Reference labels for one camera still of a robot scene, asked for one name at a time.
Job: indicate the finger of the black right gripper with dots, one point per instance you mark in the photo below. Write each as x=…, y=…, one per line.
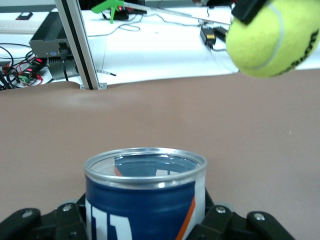
x=250, y=11

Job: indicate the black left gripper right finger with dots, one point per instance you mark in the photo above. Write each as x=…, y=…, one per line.
x=230, y=225

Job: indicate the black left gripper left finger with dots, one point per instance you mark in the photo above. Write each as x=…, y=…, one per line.
x=50, y=222

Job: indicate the yellow tennis ball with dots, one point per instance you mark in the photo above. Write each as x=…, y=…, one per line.
x=270, y=42

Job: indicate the white blue tennis ball can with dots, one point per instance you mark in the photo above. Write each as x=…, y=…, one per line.
x=140, y=212

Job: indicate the black power adapter yellow label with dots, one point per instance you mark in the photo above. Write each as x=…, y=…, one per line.
x=207, y=36

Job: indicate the white desk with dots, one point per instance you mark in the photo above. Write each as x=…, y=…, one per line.
x=150, y=55

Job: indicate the green terminal block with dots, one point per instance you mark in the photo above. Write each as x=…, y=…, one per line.
x=24, y=78

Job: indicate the small grey heatsink box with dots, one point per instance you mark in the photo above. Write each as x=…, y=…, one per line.
x=60, y=68

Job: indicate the grey metal controller box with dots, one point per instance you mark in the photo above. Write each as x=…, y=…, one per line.
x=47, y=32

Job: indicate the pale flat board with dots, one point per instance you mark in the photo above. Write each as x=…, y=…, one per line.
x=20, y=26

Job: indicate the small black device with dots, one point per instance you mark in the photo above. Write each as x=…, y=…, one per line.
x=24, y=16

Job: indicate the aluminium frame post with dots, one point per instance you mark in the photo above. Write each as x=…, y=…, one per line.
x=75, y=37

